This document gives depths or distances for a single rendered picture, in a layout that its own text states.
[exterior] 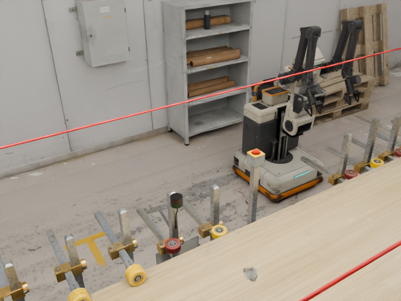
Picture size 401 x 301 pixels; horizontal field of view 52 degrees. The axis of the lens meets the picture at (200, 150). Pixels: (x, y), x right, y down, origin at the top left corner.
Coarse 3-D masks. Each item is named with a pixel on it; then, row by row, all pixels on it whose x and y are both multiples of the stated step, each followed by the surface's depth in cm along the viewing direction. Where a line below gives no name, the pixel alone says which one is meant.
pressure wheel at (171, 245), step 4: (168, 240) 203; (172, 240) 203; (176, 240) 203; (168, 244) 201; (172, 244) 200; (176, 244) 200; (180, 244) 200; (168, 248) 198; (172, 248) 198; (176, 248) 198; (180, 248) 201; (168, 252) 199; (172, 252) 199; (176, 252) 199
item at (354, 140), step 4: (352, 140) 309; (356, 140) 307; (356, 144) 307; (360, 144) 304; (364, 144) 302; (364, 148) 302; (376, 148) 296; (372, 152) 296; (376, 152) 294; (380, 152) 291; (388, 156) 286; (392, 156) 286; (388, 160) 286; (392, 160) 284
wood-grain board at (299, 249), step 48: (336, 192) 237; (384, 192) 237; (240, 240) 203; (288, 240) 203; (336, 240) 202; (384, 240) 202; (144, 288) 177; (192, 288) 177; (240, 288) 177; (288, 288) 176; (336, 288) 176; (384, 288) 176
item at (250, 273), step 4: (244, 268) 186; (252, 268) 184; (256, 268) 186; (244, 272) 184; (248, 272) 183; (252, 272) 184; (256, 272) 184; (248, 276) 181; (252, 276) 182; (256, 276) 182
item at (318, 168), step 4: (304, 156) 289; (304, 160) 287; (308, 160) 285; (308, 164) 285; (312, 164) 281; (316, 164) 280; (316, 168) 279; (320, 168) 275; (324, 168) 275; (320, 172) 276; (324, 172) 273; (328, 172) 271; (340, 180) 263; (344, 180) 262
